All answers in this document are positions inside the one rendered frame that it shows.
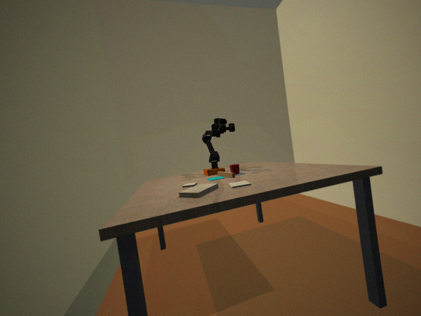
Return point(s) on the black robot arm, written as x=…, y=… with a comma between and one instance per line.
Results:
x=214, y=156

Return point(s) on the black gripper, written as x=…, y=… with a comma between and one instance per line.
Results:
x=222, y=128

